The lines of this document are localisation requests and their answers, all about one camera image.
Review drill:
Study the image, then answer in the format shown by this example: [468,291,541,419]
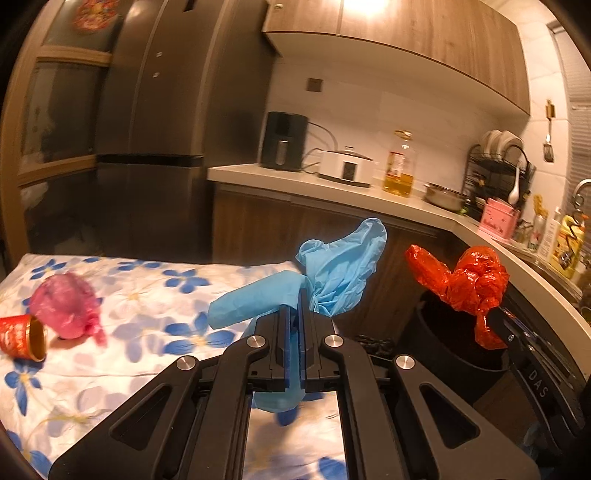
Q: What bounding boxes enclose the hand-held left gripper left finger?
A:
[48,305,302,480]

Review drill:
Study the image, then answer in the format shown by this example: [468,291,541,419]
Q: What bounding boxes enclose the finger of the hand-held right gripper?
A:
[485,306,528,348]

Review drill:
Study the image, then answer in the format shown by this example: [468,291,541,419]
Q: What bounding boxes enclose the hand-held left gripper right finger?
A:
[300,305,542,480]

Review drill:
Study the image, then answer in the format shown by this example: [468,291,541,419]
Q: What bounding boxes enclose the red plastic bag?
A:
[404,244,510,350]

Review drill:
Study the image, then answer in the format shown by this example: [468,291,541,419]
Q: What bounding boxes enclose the black trash bin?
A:
[396,288,512,408]

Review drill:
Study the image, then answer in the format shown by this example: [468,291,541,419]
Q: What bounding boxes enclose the blue disposable glove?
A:
[208,218,387,414]

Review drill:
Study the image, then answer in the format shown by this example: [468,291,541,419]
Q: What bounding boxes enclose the blue clothing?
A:
[522,422,549,462]

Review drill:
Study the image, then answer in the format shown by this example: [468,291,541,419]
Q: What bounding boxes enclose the black crumpled bag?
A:
[357,334,396,359]

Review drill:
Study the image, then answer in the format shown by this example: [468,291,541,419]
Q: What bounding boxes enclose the silver red can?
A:
[526,214,546,250]

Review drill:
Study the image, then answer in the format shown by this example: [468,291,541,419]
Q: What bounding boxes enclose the yellow detergent bottle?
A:
[549,215,587,280]

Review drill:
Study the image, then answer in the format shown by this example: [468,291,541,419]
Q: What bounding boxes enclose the white plastic bottle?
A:
[537,207,564,257]

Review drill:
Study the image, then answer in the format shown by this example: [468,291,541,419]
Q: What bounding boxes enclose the pink box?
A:
[478,198,522,241]

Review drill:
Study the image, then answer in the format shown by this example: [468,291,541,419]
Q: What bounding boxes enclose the wooden base cabinet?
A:
[211,181,579,416]

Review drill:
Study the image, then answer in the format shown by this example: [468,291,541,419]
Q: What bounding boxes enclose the white spoon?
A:
[507,161,523,205]

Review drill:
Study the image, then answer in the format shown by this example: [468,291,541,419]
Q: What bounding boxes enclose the black dish rack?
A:
[464,143,537,219]

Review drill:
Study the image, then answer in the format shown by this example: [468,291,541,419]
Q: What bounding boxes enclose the chrome faucet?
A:
[571,178,591,209]

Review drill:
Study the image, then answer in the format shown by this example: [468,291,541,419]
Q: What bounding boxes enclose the floral printed cloth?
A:
[0,252,352,480]

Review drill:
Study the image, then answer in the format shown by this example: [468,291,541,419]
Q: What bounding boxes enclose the white electric cooker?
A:
[317,146,376,188]

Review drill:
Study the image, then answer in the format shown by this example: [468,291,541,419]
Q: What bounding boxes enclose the hanging metal spatula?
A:
[542,99,557,162]

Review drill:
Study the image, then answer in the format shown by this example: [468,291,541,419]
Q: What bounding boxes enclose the cooking oil bottle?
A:
[382,130,417,199]

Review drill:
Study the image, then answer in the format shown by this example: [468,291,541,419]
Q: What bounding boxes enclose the white plate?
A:
[478,130,505,154]
[499,130,525,156]

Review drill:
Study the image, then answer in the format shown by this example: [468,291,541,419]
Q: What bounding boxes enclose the black air fryer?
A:
[259,111,310,173]

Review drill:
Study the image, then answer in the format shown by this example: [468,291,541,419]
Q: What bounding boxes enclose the pink plastic bag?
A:
[30,272,108,348]

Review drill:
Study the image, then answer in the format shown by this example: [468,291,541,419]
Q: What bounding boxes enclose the window blind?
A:
[551,23,591,223]

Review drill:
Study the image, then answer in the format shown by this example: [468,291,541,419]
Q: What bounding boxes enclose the dark grey refrigerator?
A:
[91,0,279,265]

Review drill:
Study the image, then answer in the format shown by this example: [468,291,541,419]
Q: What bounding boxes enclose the red paper cup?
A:
[0,315,48,362]

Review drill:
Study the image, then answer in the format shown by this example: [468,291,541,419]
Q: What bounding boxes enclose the wooden framed glass door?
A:
[0,0,126,280]

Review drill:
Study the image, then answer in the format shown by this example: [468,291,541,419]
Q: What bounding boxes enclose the red door decoration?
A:
[74,0,126,33]

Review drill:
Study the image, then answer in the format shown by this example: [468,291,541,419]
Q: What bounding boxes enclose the black power cable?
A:
[302,122,339,175]

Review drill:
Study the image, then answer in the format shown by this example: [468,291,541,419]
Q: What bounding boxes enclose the wooden wall cabinet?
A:
[261,0,532,116]

